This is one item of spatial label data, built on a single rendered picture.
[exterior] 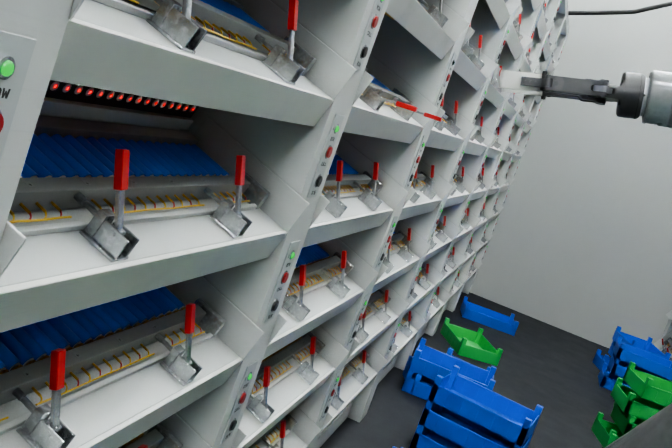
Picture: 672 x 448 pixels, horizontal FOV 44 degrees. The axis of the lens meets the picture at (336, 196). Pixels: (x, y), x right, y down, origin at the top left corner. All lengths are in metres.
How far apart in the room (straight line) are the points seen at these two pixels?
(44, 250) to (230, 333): 0.53
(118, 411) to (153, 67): 0.39
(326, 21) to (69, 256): 0.56
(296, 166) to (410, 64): 0.74
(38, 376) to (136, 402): 0.14
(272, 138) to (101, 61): 0.55
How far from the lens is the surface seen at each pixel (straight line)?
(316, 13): 1.13
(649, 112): 1.43
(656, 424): 1.09
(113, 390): 0.94
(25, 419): 0.82
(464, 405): 2.54
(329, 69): 1.11
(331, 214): 1.38
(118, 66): 0.63
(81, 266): 0.70
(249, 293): 1.16
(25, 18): 0.53
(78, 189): 0.76
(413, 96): 1.80
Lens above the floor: 0.94
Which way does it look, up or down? 7 degrees down
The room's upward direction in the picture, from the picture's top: 20 degrees clockwise
